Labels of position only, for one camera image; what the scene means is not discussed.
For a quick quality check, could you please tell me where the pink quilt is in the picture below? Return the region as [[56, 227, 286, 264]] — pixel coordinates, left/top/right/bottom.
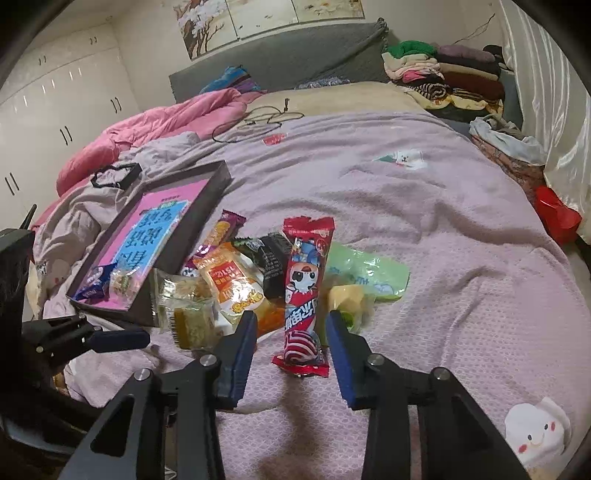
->
[[56, 88, 264, 197]]

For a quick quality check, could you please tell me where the wall poster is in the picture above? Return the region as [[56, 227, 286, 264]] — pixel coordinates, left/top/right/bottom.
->
[[173, 0, 365, 61]]

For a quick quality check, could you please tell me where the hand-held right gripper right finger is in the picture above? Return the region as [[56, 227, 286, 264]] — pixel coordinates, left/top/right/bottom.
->
[[325, 310, 532, 480]]

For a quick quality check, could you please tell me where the black cable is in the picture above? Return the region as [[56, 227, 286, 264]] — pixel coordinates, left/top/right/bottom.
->
[[211, 97, 305, 143]]

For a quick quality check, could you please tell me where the purple printed blanket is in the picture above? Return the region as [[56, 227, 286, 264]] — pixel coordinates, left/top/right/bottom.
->
[[34, 111, 591, 480]]

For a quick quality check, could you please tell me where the pink cardboard box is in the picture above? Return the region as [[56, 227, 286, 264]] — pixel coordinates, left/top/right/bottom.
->
[[66, 161, 232, 328]]

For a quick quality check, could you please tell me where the black strap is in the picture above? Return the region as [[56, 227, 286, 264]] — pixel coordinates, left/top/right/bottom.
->
[[90, 162, 141, 190]]

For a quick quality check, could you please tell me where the beige blanket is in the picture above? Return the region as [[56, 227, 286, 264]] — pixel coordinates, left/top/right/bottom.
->
[[245, 80, 430, 124]]

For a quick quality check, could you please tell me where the clear pork floss cake packet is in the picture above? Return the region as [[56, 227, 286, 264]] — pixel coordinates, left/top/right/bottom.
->
[[152, 268, 221, 350]]

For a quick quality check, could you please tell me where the white curtain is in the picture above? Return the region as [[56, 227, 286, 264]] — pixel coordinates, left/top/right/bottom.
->
[[499, 0, 591, 208]]

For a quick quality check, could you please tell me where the blue cloth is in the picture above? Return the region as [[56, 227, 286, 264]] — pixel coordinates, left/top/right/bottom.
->
[[199, 65, 266, 95]]

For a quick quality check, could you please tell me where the orange snack packet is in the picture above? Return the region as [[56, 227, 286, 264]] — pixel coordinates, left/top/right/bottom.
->
[[193, 242, 288, 340]]

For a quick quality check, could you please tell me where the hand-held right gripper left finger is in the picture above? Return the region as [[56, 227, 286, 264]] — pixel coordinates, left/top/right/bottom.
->
[[58, 310, 258, 480]]

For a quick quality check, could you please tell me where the long red snack packet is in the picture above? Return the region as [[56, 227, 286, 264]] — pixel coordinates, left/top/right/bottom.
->
[[271, 217, 335, 378]]

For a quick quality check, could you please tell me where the white wardrobe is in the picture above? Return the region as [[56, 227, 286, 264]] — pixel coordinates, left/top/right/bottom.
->
[[0, 23, 141, 232]]

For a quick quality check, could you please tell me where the green snack packet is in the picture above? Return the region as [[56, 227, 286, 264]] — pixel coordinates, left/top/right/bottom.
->
[[323, 242, 411, 334]]

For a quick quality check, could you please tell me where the blue snack packet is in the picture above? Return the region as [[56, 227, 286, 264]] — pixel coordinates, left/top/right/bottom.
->
[[74, 263, 118, 303]]

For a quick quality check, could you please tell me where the crumpled clothes heap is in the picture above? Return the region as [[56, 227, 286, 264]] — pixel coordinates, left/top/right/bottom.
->
[[468, 115, 548, 190]]

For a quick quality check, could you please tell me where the pile of folded clothes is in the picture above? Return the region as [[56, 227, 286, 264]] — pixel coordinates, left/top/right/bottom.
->
[[381, 41, 506, 112]]

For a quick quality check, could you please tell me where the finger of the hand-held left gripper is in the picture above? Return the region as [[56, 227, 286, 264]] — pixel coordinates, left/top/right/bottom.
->
[[21, 316, 151, 370]]

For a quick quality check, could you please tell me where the black snack packet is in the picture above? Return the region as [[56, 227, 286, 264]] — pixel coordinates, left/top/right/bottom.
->
[[233, 233, 293, 299]]

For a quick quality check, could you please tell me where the red bag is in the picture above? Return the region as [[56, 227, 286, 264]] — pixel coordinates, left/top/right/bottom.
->
[[534, 186, 583, 247]]

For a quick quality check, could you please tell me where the grey headboard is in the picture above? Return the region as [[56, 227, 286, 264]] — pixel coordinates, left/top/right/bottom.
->
[[168, 18, 402, 104]]

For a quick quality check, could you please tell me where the patterned cloth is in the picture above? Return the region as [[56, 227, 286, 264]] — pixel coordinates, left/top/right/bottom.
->
[[295, 78, 352, 91]]

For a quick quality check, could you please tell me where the purple snack packet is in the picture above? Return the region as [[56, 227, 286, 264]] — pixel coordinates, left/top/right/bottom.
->
[[182, 210, 247, 278]]

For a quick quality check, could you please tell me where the small clear snack packet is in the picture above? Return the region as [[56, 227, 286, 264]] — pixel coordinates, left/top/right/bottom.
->
[[108, 268, 149, 302]]

